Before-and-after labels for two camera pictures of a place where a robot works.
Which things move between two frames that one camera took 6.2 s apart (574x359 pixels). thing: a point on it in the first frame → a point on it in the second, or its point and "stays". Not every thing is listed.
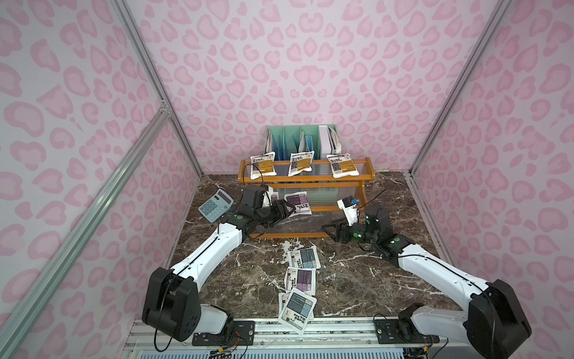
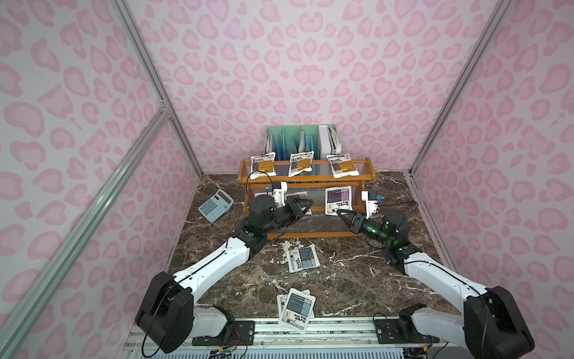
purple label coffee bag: (300, 201) stays
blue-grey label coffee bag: (306, 258) stays
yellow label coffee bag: (341, 165) stays
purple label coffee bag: (300, 278) → (338, 198)
